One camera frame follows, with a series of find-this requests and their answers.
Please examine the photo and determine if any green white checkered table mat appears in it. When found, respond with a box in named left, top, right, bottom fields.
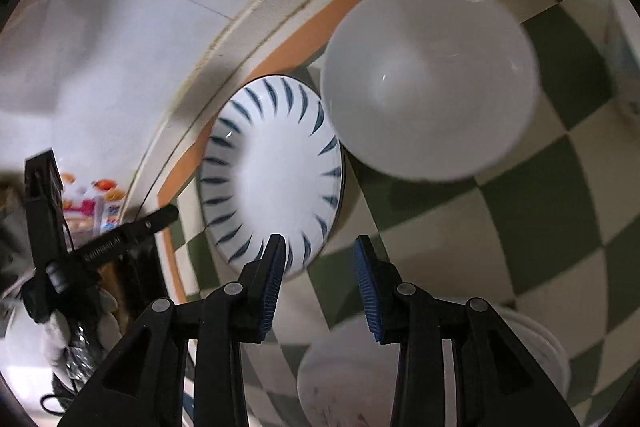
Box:
left=157, top=0, right=640, bottom=427

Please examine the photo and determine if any clear plastic bag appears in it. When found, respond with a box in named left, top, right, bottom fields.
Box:
left=62, top=327, right=103, bottom=385

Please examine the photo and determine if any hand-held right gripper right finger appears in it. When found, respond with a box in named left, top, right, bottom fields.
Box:
left=354, top=235, right=583, bottom=427

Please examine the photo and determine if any large plain white bowl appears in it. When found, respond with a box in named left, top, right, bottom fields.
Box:
left=320, top=0, right=541, bottom=182

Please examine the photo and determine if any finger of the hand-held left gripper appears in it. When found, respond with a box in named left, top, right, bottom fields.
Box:
left=120, top=206, right=180, bottom=243

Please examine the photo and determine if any stained white bowl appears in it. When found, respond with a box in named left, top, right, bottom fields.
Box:
left=297, top=322, right=453, bottom=427

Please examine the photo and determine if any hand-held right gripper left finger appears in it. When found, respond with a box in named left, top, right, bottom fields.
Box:
left=57, top=234, right=287, bottom=427

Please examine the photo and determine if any black cable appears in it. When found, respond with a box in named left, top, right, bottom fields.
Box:
left=41, top=377, right=76, bottom=414

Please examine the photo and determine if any blue leaf pattern plate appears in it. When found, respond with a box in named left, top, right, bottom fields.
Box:
left=200, top=76, right=346, bottom=279

